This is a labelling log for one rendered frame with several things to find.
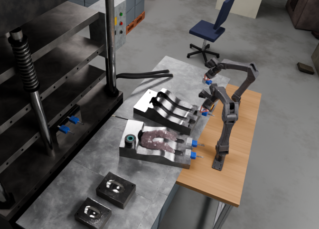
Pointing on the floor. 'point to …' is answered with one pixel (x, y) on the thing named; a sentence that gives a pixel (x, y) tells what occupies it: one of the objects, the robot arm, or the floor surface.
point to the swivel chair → (211, 29)
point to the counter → (242, 1)
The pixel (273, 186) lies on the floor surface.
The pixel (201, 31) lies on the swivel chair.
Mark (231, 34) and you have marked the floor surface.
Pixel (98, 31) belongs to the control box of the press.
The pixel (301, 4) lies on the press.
